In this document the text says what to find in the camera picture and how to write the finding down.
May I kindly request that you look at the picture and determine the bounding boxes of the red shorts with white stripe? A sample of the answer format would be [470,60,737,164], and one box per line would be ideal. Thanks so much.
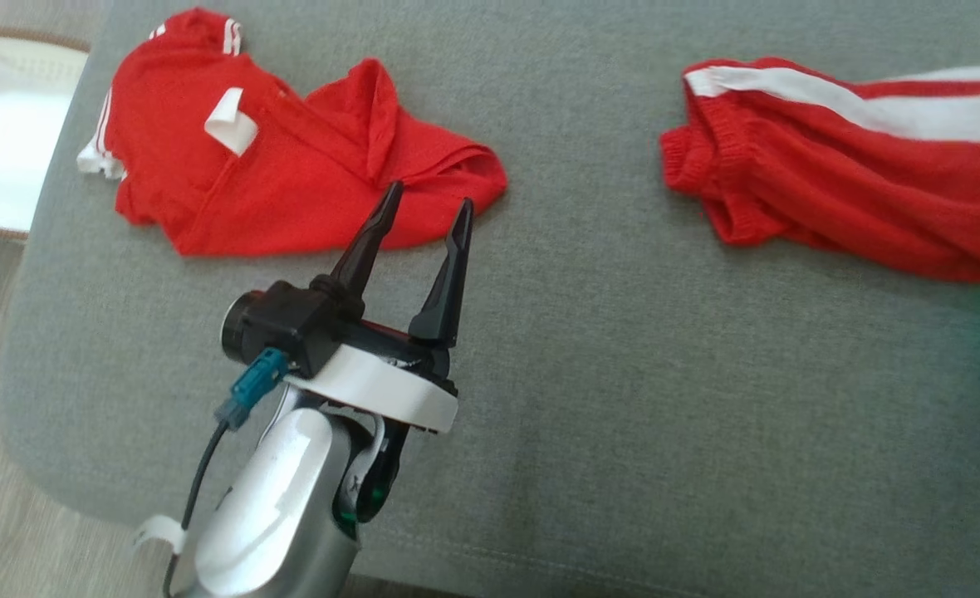
[660,56,980,285]

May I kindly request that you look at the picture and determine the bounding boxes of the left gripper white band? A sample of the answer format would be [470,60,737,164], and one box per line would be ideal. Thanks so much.
[285,180,475,435]

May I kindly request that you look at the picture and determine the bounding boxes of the white strap on left cable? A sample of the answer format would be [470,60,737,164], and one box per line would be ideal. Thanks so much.
[133,515,186,555]

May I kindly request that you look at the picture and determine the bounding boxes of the teal left camera connector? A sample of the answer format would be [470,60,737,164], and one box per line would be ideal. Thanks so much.
[214,347,290,430]

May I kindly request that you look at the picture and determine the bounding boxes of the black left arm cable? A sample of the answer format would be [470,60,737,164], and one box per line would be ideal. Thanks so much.
[162,419,233,598]

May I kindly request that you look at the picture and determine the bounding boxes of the red basketball jersey white trim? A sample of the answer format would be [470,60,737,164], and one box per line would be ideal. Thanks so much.
[76,7,508,257]

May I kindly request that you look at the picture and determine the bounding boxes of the white laundry basket brown rim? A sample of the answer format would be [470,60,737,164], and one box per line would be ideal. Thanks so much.
[0,27,91,243]

